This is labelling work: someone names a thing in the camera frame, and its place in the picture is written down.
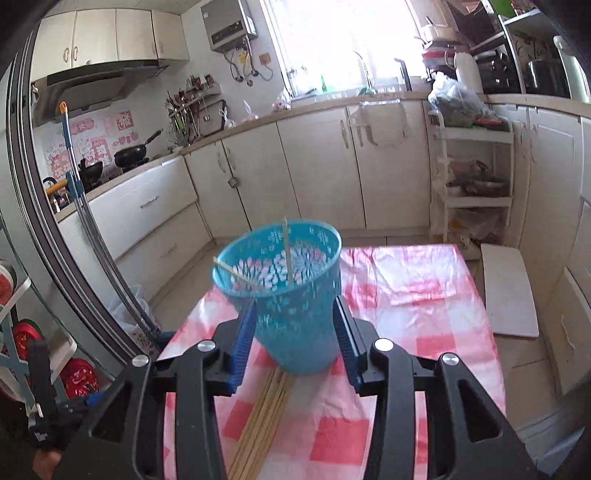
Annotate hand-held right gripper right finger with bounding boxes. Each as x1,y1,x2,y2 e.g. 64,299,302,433
333,295,541,480

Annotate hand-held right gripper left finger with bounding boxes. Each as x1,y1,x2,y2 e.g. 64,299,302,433
53,299,258,480

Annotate blue perforated plastic basket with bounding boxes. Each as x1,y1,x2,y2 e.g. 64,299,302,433
211,219,343,376

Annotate wooden chopstick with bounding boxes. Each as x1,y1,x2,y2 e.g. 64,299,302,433
212,259,275,295
281,216,293,289

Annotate bundle of wooden chopsticks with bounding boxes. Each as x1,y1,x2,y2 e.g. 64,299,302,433
228,369,298,480

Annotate red floral cloth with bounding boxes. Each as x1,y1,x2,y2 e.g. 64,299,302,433
62,357,99,398

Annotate pale shelf stand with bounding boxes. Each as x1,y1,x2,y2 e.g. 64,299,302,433
0,277,78,411

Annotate red patterned round tin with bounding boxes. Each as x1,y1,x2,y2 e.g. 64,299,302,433
0,261,19,305
11,323,38,354

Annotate red checked plastic tablecloth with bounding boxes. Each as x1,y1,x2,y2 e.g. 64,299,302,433
157,244,509,480

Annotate white plastic bag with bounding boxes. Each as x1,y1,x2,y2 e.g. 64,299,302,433
108,284,151,333

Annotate white board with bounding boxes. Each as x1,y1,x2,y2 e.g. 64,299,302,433
480,244,540,339

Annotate cream lower kitchen cabinets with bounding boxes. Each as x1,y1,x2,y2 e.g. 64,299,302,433
58,95,591,402

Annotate cream kitchen cabinets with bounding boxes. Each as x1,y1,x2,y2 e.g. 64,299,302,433
30,8,191,81
58,95,591,402

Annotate black frying pan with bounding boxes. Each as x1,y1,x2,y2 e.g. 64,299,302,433
114,129,164,168

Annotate black wok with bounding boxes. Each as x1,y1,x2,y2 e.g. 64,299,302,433
78,160,105,188

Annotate clear hanging plastic holder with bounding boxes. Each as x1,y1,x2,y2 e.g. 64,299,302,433
348,99,411,148

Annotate blue mop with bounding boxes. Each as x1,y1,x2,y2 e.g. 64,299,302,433
56,102,176,352

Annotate white storage trolley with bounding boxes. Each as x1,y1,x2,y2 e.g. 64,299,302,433
427,113,515,252

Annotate plastic bag of vegetables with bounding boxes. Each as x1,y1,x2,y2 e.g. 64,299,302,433
427,71,502,127

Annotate white thermos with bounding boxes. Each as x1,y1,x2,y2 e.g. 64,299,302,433
455,52,483,93

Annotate bright kitchen window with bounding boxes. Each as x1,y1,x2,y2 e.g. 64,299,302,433
259,0,432,100

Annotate grey range hood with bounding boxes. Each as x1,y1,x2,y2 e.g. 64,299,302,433
31,59,169,125

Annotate cream upper kitchen cabinets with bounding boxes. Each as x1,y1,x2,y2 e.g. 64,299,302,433
30,8,191,81

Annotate metal shelf rack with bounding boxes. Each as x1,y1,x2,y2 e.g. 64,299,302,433
471,0,591,100

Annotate kettle with yellow handle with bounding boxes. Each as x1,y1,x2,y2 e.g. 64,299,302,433
42,178,70,213

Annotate dark sliding door frame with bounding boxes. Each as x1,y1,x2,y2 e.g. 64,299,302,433
0,28,153,361

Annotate wall utensil rack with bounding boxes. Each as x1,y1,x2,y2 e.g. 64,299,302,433
165,76,222,148

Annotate pink wall stickers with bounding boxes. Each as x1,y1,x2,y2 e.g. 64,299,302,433
44,108,139,172

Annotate wall water heater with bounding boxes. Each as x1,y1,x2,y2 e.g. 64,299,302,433
200,0,258,51

